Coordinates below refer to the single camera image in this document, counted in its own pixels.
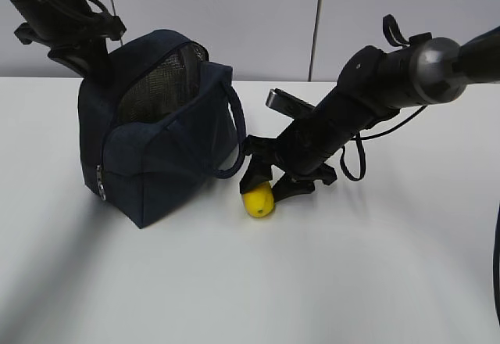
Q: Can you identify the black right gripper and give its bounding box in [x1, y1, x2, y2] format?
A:
[239, 135, 338, 202]

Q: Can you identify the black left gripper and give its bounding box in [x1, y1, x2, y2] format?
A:
[14, 15, 126, 82]

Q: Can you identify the yellow lemon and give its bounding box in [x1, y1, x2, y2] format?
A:
[242, 181, 274, 218]

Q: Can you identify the dark blue lunch bag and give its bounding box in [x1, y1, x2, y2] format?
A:
[77, 30, 246, 228]

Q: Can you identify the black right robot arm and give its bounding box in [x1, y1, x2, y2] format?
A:
[240, 29, 499, 202]

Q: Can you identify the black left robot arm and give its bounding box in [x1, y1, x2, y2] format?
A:
[9, 0, 126, 84]

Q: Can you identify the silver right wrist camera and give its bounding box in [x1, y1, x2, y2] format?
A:
[266, 88, 314, 120]

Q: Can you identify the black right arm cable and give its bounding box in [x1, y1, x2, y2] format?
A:
[339, 13, 411, 183]

